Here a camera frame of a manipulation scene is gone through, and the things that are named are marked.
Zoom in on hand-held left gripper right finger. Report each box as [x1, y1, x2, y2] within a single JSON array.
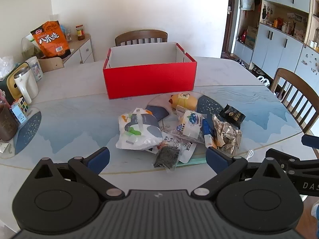
[[191, 146, 287, 200]]

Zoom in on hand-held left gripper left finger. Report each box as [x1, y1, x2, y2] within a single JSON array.
[[32, 147, 125, 200]]

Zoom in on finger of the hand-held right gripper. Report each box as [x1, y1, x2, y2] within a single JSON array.
[[301, 135, 319, 152], [265, 149, 319, 169]]

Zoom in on silver foil snack bag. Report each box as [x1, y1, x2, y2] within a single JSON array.
[[212, 114, 243, 156]]

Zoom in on blue cracker packet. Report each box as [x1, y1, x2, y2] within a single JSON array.
[[201, 118, 217, 148]]

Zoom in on white plastic bag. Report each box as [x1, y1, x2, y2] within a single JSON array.
[[116, 108, 163, 151]]

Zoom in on blueberry bread packet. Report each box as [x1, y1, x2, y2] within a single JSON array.
[[174, 110, 206, 143]]

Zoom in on black snack packet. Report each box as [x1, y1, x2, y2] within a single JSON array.
[[219, 104, 246, 130]]

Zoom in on dark blue packet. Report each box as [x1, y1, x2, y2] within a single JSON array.
[[145, 105, 170, 120]]

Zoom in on red cardboard box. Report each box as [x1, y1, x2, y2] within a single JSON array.
[[103, 42, 197, 99]]

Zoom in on white marble desktop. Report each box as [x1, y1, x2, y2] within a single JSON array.
[[0, 56, 317, 229]]

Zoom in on light green face mask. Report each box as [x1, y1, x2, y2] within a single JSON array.
[[177, 156, 208, 166]]

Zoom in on white cartoon packet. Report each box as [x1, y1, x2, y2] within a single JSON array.
[[162, 132, 197, 163]]

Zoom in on blue mountain print table mat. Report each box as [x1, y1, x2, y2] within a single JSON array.
[[0, 85, 306, 177]]

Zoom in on seaweed packet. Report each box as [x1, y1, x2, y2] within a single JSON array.
[[153, 146, 180, 172]]

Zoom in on yellow bread packet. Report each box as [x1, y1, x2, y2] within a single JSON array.
[[170, 92, 198, 111]]

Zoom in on wooden chair with slats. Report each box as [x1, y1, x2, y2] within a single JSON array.
[[270, 67, 319, 135]]

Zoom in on white slippers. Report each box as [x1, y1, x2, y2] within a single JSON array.
[[257, 75, 271, 86]]

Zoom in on small light blue box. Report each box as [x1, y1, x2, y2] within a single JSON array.
[[10, 105, 27, 124]]

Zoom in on puzzle cube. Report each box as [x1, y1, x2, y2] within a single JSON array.
[[14, 97, 30, 114]]

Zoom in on brown cup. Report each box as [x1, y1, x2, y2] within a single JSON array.
[[0, 98, 19, 141]]

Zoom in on white electric kettle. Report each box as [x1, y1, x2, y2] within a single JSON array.
[[14, 67, 39, 104]]

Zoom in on white drawer cabinet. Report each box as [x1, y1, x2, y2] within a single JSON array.
[[61, 33, 95, 65]]

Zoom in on white printed mug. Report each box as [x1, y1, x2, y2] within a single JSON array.
[[25, 56, 44, 81]]

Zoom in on yellow and dark green box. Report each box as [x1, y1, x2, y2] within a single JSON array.
[[0, 62, 30, 102]]

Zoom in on cardboard box on shelf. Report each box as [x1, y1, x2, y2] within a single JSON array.
[[245, 25, 258, 49]]

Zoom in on orange snack bag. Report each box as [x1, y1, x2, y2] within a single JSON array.
[[30, 21, 71, 59]]

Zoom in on sauce jar with red lid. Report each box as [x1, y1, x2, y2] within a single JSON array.
[[75, 25, 85, 41]]

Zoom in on dark wooden chair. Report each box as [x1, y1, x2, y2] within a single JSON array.
[[115, 30, 168, 47]]

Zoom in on clear plastic bag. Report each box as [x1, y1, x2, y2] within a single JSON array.
[[0, 56, 15, 79]]

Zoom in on hanging tote bag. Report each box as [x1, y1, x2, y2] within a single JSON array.
[[240, 0, 255, 11]]

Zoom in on grey blue wall cabinet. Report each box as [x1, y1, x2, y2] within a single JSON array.
[[233, 0, 319, 100]]

